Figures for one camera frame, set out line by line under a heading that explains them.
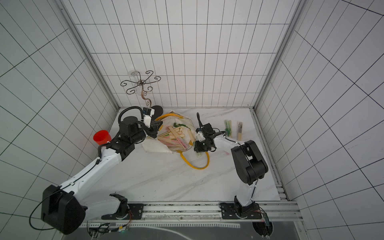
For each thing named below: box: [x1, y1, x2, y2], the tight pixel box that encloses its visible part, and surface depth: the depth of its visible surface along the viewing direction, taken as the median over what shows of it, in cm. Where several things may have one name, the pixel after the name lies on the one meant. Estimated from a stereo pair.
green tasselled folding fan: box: [224, 119, 233, 138], surface depth 109 cm
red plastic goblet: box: [93, 130, 112, 145], surface depth 86 cm
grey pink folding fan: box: [237, 121, 244, 141], surface depth 109 cm
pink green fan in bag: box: [161, 122, 193, 152], surface depth 100 cm
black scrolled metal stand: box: [120, 70, 161, 108], surface depth 94 cm
